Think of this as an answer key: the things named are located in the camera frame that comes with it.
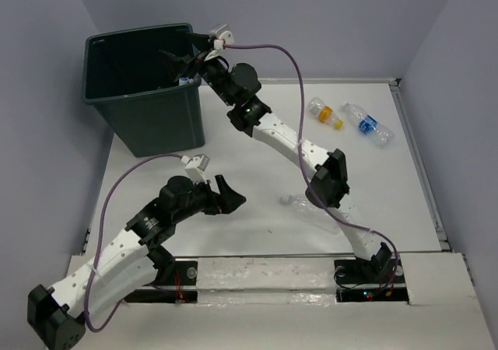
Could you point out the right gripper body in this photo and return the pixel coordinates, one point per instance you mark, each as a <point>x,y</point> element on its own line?
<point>215,75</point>

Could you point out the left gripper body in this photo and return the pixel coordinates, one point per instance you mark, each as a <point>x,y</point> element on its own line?
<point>202,200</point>

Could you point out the clear unlabelled bottle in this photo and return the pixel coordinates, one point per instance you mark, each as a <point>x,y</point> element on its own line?
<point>184,81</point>
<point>306,212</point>

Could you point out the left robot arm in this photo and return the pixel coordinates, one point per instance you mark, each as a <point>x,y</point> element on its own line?
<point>134,258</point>

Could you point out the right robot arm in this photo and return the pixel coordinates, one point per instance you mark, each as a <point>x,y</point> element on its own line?
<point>324,172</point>

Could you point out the dark green plastic bin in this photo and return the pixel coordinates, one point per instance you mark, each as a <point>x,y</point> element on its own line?
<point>127,79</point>

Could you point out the clear unlabelled bottle front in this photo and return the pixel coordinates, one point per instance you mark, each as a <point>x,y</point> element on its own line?
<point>306,212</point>

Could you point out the small bottle yellow cap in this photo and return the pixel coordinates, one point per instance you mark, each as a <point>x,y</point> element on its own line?
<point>324,114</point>

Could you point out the white foam strip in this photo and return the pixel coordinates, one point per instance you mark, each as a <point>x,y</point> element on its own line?
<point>266,280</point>

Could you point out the clear bottle blue label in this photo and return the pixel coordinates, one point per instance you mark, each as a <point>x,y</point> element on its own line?
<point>369,126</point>

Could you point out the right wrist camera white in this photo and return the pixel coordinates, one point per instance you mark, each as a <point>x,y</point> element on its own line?
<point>219,36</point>

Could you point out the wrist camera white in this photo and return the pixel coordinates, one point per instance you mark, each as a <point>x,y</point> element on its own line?
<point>195,167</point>
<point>219,36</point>

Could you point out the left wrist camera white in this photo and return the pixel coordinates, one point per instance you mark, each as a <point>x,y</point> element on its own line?
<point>195,167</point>

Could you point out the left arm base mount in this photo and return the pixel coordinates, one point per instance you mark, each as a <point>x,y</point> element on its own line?
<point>178,287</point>

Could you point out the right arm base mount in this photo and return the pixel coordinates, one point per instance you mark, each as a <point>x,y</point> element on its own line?
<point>355,286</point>

